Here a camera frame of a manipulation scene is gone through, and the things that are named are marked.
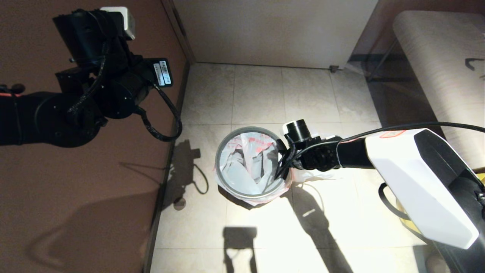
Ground clear plastic bag red print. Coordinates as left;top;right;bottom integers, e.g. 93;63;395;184
214;131;293;206

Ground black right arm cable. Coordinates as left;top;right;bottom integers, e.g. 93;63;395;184
284;121;485;222

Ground white cabinet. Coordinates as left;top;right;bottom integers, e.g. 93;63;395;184
172;0;379;70

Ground white plastic bag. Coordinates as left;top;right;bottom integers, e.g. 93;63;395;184
290;167;340;184

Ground grey metal furniture frame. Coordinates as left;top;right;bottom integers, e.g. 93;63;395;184
348;38;417;83

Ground grey bin rim ring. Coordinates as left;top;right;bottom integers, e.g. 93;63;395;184
215;126;291;198

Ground black round trash bin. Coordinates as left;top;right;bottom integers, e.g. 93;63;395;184
219;184;273;210

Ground beige wooden table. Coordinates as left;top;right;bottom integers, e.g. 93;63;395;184
392;10;485;170

